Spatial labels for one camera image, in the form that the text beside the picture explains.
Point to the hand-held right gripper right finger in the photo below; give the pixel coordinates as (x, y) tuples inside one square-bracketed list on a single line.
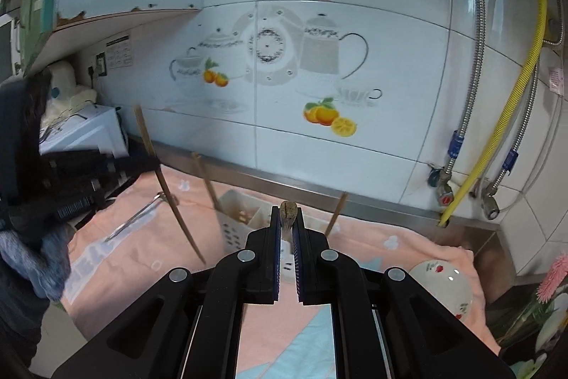
[(298, 263)]

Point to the beige plastic utensil holder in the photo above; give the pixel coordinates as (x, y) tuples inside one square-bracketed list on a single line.
[(235, 223)]

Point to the white wall label sheet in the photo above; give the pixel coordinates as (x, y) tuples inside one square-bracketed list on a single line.
[(119, 52)]

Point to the white plate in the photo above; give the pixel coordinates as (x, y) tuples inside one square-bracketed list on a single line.
[(550, 328)]

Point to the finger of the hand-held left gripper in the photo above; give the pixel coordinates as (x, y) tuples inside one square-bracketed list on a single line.
[(88, 166), (75, 206)]

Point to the cream cloth bundle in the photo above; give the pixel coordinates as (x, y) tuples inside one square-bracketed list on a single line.
[(71, 95)]

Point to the person's dark clothing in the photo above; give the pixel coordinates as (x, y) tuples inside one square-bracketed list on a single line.
[(17, 330)]

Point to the metal water valve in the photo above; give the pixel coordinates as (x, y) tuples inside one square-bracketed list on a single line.
[(490, 206), (443, 192)]

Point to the teapot tile decal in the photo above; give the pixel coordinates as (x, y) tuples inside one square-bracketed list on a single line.
[(270, 46)]

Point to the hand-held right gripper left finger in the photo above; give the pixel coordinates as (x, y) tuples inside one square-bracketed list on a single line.
[(276, 263)]

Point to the white floral dish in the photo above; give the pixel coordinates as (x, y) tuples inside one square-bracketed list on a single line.
[(443, 285)]

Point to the person's left forearm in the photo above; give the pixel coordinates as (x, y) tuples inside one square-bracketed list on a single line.
[(40, 268)]

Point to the white appliance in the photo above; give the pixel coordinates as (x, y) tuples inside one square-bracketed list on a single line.
[(93, 135)]

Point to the peach printed towel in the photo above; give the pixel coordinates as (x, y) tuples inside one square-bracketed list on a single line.
[(399, 246)]

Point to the long brown chopstick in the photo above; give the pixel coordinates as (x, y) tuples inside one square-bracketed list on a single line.
[(206, 181), (187, 228), (336, 212), (288, 210)]

